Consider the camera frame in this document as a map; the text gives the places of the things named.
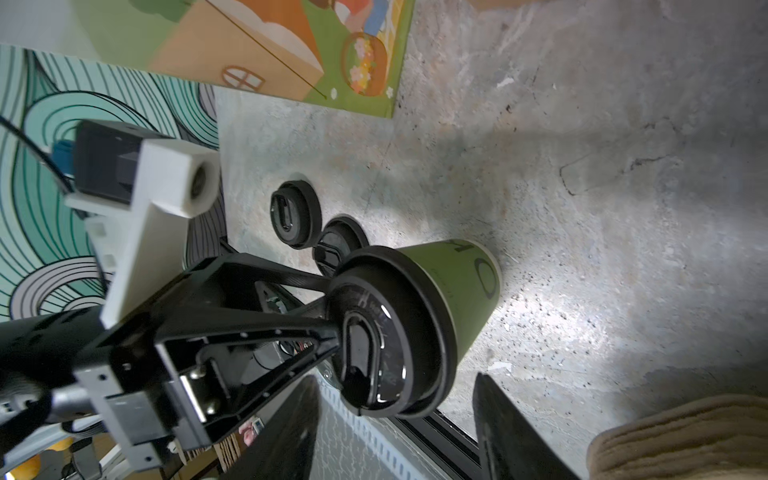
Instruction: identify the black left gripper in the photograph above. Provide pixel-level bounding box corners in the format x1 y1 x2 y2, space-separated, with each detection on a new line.
73 253 341 471

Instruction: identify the black coffee cup lid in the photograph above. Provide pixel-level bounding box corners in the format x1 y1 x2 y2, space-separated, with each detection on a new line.
270 180 322 250

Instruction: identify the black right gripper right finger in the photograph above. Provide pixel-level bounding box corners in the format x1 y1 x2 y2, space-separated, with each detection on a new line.
472 373 577 479

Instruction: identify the brown pulp cup carrier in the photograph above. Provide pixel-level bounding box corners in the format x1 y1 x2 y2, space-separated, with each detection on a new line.
586 394 767 479

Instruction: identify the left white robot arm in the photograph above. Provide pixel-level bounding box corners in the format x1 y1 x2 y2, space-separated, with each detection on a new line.
1 253 341 470

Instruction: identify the white paper takeout bag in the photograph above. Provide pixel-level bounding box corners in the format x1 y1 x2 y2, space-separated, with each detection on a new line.
1 0 414 118

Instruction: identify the green paper coffee cup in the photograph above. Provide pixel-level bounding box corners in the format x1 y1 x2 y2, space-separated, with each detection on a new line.
399 239 502 359

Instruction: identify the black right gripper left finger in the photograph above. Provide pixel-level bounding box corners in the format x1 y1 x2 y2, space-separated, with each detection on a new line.
221 375 321 479

